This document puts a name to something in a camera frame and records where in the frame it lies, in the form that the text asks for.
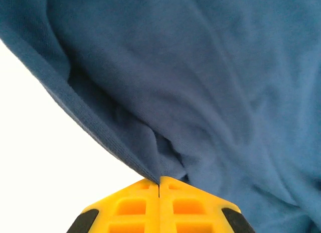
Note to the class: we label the navy blue t-shirt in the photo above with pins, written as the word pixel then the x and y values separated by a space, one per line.
pixel 175 79

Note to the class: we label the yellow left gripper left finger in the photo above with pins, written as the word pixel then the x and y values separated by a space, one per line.
pixel 130 210

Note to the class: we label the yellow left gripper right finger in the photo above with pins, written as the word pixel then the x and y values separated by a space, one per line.
pixel 190 210

